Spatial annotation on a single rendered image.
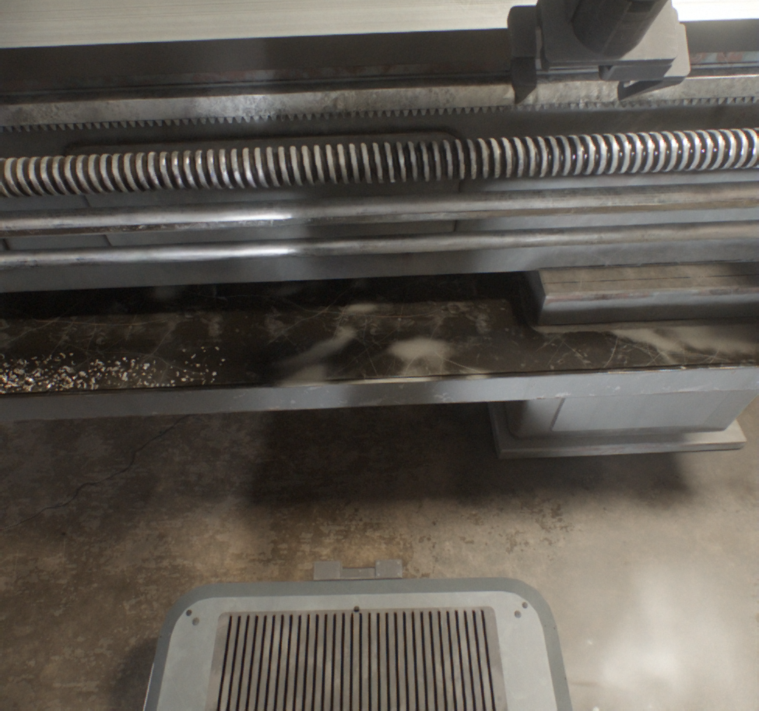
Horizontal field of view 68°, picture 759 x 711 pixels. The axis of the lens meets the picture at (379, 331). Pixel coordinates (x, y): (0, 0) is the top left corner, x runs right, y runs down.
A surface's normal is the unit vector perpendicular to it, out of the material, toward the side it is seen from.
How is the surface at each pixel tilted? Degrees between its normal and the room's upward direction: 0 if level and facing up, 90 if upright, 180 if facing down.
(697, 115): 90
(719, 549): 0
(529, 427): 90
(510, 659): 0
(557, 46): 30
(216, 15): 36
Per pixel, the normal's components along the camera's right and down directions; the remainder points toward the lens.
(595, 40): -0.52, 0.85
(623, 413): 0.04, 0.77
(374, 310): -0.02, -0.63
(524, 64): -0.01, -0.16
